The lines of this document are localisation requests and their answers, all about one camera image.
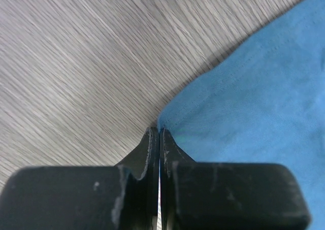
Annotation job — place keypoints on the dark blue t-shirt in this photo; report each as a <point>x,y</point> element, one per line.
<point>264,103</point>

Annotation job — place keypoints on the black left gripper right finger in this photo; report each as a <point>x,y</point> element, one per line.
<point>202,195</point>

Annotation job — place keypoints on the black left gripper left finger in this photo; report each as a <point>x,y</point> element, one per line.
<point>123,196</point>

